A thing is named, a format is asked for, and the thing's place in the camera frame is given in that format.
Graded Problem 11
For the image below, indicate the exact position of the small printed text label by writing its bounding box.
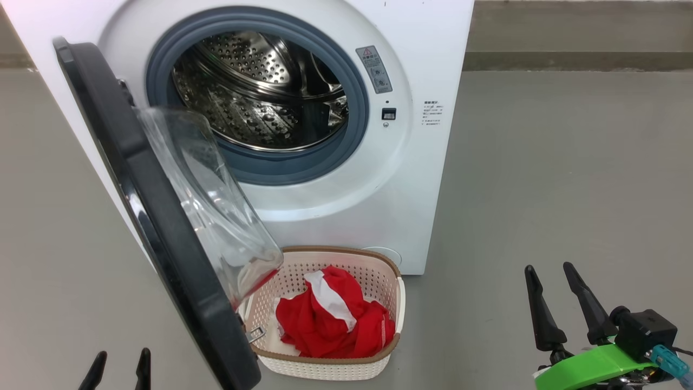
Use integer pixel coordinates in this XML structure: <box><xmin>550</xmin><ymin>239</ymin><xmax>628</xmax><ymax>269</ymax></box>
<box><xmin>423</xmin><ymin>100</ymin><xmax>445</xmax><ymax>127</ymax></box>

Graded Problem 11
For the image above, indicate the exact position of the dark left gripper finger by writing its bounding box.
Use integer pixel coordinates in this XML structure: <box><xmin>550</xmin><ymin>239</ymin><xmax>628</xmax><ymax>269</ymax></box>
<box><xmin>78</xmin><ymin>350</ymin><xmax>108</xmax><ymax>390</ymax></box>
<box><xmin>134</xmin><ymin>347</ymin><xmax>153</xmax><ymax>390</ymax></box>

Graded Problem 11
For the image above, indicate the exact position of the grey warning label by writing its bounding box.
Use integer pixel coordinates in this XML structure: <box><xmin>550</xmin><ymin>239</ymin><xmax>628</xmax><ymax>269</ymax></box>
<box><xmin>355</xmin><ymin>45</ymin><xmax>394</xmax><ymax>95</ymax></box>

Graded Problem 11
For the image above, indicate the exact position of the round white filter cover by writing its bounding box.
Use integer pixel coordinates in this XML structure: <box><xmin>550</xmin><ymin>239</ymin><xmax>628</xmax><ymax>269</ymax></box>
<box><xmin>359</xmin><ymin>246</ymin><xmax>403</xmax><ymax>267</ymax></box>

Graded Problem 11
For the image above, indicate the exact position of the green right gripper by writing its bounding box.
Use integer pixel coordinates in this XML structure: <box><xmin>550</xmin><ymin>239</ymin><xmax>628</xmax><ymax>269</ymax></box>
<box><xmin>524</xmin><ymin>262</ymin><xmax>659</xmax><ymax>390</ymax></box>

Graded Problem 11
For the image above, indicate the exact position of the white front-load washing machine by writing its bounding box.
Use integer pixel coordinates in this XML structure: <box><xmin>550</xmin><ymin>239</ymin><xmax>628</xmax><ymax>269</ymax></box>
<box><xmin>0</xmin><ymin>0</ymin><xmax>476</xmax><ymax>276</ymax></box>

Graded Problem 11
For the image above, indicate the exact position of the cream perforated laundry basket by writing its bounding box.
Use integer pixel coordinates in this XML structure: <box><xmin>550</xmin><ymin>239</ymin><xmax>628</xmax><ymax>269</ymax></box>
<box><xmin>237</xmin><ymin>245</ymin><xmax>407</xmax><ymax>382</ymax></box>

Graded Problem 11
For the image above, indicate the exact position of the teal right cable connector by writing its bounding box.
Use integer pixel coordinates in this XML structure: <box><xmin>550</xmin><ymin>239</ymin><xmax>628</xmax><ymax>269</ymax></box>
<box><xmin>649</xmin><ymin>344</ymin><xmax>693</xmax><ymax>383</ymax></box>

